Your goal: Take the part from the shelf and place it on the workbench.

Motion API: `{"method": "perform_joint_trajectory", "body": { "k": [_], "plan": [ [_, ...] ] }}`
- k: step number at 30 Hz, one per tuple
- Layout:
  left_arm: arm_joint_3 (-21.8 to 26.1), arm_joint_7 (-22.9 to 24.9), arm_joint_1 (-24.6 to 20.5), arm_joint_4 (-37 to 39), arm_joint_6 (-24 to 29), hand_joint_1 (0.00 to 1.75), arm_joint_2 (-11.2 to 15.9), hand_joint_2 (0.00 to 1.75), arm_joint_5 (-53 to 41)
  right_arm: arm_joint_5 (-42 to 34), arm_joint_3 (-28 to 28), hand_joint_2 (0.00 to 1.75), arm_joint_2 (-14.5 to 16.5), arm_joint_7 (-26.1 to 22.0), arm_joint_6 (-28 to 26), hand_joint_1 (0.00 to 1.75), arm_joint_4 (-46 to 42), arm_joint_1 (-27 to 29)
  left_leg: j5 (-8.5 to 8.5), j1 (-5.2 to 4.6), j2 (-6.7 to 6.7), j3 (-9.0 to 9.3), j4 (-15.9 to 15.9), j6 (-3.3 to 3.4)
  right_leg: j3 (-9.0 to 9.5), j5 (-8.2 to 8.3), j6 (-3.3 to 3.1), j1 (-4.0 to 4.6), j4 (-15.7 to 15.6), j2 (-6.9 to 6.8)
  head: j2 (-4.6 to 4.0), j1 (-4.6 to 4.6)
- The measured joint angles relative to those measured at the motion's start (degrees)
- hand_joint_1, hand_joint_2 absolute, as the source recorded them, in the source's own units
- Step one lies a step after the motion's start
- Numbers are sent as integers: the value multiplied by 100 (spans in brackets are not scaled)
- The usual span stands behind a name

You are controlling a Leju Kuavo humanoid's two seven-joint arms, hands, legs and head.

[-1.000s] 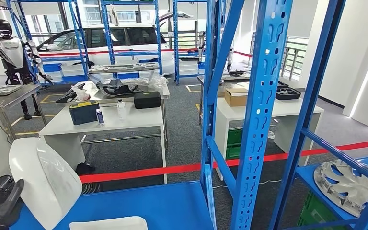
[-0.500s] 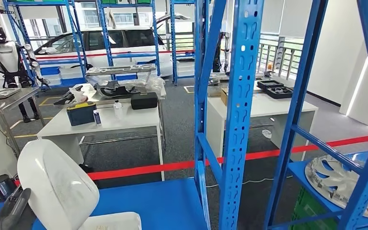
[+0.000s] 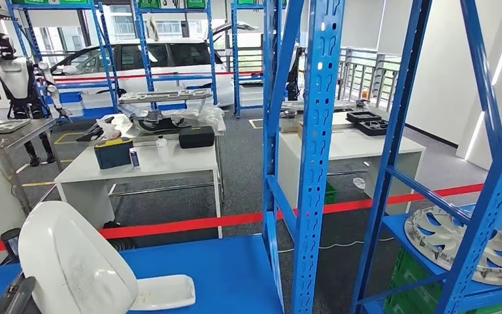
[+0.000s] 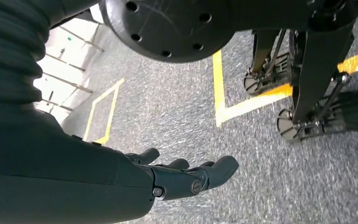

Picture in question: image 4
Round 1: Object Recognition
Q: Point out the black robot left leg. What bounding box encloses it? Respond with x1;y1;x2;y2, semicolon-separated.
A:
251;29;294;77

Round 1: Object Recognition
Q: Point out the black robot pelvis housing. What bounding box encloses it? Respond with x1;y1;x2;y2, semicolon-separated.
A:
99;0;358;63

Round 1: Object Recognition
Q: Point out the black robot right foot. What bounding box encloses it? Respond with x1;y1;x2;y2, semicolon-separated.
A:
276;91;358;143

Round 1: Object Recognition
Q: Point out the metal railing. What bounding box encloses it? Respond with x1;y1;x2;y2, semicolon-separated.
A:
34;14;105;121

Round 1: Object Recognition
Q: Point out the black robot leg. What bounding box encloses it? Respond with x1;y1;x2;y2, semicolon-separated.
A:
291;29;354;127
251;29;294;77

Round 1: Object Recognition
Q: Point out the black robot foot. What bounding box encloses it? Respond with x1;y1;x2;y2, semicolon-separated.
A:
244;52;294;96
276;91;358;143

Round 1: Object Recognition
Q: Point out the black robot left foot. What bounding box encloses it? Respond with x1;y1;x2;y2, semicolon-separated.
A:
244;52;294;96

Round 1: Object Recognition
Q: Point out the black robot right leg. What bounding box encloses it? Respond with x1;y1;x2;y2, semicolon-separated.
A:
291;29;354;127

